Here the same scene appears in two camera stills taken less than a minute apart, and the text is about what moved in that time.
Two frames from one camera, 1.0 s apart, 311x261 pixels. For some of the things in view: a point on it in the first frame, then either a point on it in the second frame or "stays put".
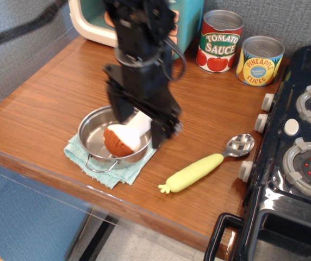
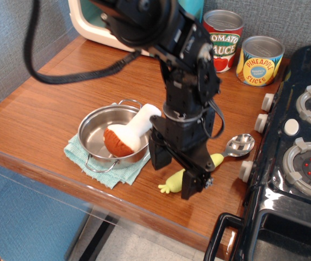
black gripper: x=144 y=76 -> x=187 y=132
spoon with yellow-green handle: x=238 y=145 stays put
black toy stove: x=285 y=216 stays put
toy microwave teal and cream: x=92 y=21 stays put
